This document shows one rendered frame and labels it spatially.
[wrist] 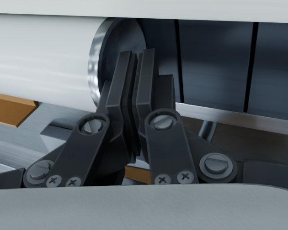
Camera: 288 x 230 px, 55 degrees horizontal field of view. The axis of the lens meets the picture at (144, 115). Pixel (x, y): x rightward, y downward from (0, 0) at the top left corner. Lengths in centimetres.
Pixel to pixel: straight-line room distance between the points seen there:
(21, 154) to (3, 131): 34
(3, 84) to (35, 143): 30
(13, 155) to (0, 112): 23
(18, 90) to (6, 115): 22
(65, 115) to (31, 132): 10
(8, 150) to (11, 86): 4
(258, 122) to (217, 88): 3
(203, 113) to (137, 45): 6
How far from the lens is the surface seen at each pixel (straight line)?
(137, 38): 16
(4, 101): 41
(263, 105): 17
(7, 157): 17
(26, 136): 46
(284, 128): 18
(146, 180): 30
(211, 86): 16
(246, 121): 18
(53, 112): 36
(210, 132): 23
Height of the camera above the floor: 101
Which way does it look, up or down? 40 degrees down
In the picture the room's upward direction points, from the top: 148 degrees counter-clockwise
